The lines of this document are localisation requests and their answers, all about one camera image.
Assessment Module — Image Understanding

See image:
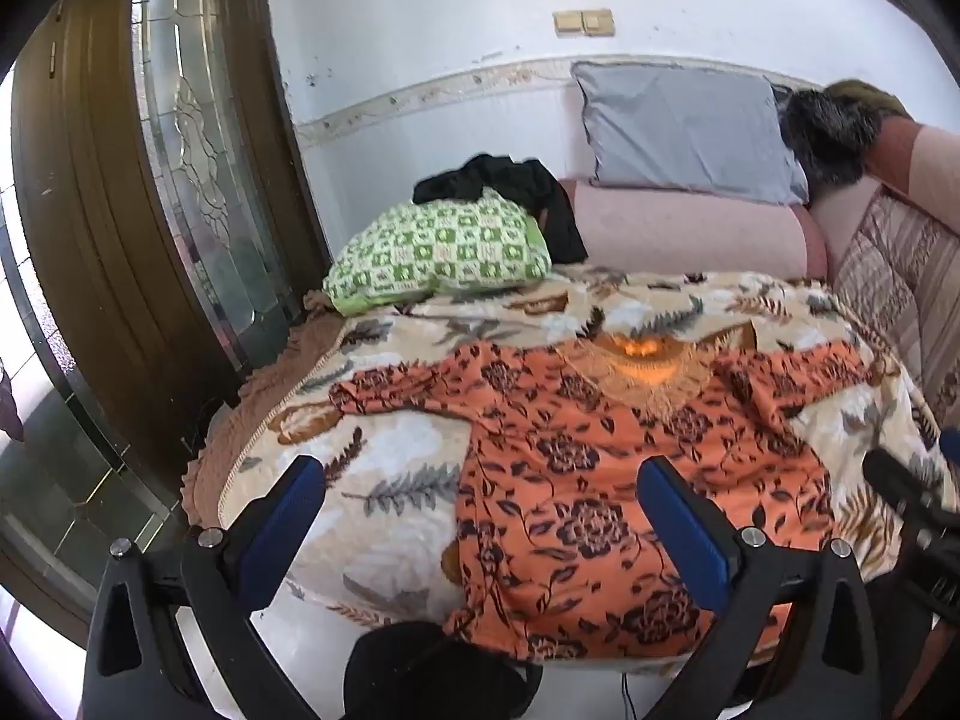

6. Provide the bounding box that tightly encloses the pink bolster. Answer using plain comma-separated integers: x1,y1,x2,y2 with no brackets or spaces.
559,178,830,282

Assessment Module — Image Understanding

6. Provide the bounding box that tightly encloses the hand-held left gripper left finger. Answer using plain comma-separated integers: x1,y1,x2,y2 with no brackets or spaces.
82,454,327,720

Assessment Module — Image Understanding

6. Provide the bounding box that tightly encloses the wooden door with glass panel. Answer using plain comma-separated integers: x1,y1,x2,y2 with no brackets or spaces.
11,0,331,481

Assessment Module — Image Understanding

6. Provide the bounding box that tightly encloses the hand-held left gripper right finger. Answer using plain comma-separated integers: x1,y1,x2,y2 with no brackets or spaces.
636,456,901,720

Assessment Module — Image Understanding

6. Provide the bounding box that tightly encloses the pink sofa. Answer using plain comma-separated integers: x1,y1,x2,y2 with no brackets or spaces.
810,118,960,263

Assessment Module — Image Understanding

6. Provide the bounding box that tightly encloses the leaf print blanket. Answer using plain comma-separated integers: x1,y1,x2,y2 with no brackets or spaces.
217,266,946,646

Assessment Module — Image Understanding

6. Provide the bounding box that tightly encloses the grey pillow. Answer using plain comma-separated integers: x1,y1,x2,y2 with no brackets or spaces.
571,60,811,207

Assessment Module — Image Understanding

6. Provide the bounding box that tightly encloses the olive cloth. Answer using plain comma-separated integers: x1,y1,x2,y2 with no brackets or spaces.
825,79,912,121

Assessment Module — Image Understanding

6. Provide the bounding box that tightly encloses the orange floral shirt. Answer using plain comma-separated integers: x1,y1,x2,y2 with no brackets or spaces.
330,334,893,665

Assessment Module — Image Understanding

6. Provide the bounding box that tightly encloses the green patterned pillow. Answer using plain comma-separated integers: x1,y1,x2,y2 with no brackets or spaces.
322,187,554,316

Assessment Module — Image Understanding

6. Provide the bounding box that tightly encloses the dark round object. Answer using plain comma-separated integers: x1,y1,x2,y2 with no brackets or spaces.
343,621,542,720

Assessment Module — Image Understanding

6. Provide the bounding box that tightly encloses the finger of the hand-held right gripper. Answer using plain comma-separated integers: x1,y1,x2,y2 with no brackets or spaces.
862,448,947,524

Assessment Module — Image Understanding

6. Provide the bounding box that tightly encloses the black cloth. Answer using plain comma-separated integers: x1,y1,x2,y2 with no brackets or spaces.
412,154,588,265

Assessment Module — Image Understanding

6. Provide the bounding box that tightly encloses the striped sofa cover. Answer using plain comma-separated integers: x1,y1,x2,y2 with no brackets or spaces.
832,180,960,410

